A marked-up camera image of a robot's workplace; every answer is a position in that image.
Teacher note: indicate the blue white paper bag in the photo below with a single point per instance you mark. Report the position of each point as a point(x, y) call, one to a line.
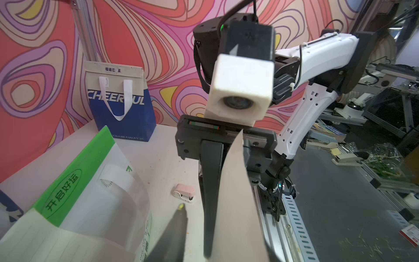
point(10, 213)

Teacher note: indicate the dark blue paper bag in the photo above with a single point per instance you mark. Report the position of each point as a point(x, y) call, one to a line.
point(119, 99)

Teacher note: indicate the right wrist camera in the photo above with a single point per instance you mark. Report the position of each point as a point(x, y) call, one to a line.
point(241, 89)

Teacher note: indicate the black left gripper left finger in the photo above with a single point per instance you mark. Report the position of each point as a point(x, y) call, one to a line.
point(171, 245)

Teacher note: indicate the green white paper bag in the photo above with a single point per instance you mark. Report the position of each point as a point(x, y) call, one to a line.
point(100, 195)

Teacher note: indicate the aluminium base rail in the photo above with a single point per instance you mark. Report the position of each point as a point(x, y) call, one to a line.
point(286, 235)

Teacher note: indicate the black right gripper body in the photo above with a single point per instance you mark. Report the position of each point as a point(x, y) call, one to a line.
point(191, 131)

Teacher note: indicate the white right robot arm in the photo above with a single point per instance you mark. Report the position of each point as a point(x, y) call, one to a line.
point(307, 79)

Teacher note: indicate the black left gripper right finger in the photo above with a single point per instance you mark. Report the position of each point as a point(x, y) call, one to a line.
point(271, 254)

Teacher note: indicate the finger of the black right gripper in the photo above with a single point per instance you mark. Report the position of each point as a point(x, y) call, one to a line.
point(211, 160)

